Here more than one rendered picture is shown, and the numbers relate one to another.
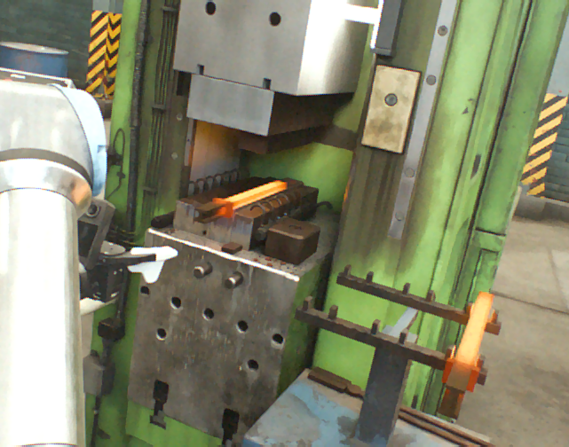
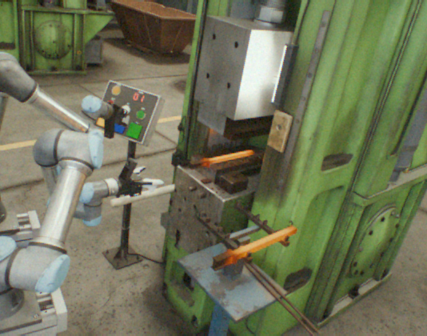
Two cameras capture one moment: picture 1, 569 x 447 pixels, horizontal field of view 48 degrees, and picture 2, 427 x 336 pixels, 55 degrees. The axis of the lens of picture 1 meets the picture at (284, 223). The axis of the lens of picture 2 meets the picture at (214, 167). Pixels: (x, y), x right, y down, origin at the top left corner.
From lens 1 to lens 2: 89 cm
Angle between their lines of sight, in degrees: 25
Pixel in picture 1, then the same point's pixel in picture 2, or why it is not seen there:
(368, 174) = (270, 158)
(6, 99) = (70, 140)
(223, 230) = (205, 172)
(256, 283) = (210, 198)
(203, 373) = (191, 231)
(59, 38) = not seen: hidden behind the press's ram
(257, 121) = (220, 128)
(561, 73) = not seen: outside the picture
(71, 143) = (85, 155)
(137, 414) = (170, 242)
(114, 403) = not seen: hidden behind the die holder
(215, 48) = (208, 93)
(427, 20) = (297, 92)
